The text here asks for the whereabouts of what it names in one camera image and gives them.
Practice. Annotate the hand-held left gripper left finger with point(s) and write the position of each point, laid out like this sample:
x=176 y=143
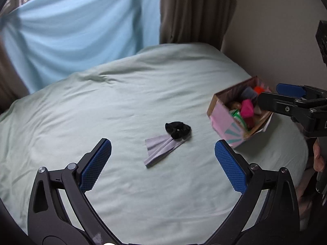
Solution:
x=95 y=164

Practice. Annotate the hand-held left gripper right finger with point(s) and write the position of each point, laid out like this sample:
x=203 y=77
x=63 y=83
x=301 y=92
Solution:
x=231 y=166

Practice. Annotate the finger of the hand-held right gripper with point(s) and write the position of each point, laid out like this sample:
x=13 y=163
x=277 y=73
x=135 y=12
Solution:
x=290 y=89
x=276 y=103

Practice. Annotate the orange pompom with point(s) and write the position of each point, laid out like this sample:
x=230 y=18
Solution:
x=258 y=89

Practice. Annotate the grey blue sock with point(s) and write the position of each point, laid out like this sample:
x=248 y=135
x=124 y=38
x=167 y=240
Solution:
x=249 y=93

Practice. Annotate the pink pouch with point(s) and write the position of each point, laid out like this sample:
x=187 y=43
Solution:
x=247 y=109

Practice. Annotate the green tissue packet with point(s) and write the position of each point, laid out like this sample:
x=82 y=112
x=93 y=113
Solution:
x=238 y=119

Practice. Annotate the mushroom plush toy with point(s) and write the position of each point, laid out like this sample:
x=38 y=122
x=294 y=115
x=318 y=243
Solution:
x=235 y=105

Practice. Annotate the pink patterned cardboard box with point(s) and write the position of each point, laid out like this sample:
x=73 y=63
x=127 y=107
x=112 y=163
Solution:
x=222 y=122

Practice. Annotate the black scrunchie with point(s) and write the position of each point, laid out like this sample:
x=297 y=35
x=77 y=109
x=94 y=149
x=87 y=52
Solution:
x=178 y=130

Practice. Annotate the grey cleaning cloth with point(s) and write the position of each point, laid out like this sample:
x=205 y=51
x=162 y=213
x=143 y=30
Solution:
x=158 y=150

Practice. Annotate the person's right hand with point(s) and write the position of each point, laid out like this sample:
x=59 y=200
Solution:
x=319 y=155

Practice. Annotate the brown curtain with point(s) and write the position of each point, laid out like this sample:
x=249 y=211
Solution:
x=194 y=10
x=10 y=86

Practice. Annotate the light blue hanging cloth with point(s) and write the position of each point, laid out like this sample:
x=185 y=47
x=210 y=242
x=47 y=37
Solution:
x=76 y=30

